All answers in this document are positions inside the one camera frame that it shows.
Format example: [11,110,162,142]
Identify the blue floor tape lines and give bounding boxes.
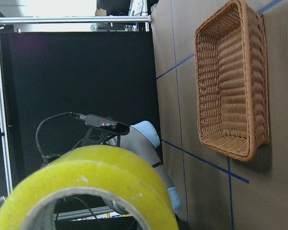
[152,0,277,230]

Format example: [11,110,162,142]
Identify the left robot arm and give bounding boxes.
[102,121,181,211]

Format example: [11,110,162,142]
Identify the aluminium frame post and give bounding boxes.
[0,15,152,195]

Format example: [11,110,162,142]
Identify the yellow tape roll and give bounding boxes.
[0,145,178,230]

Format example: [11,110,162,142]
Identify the brown wicker basket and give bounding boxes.
[194,0,269,162]

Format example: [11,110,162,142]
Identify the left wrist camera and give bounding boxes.
[79,115,130,135]

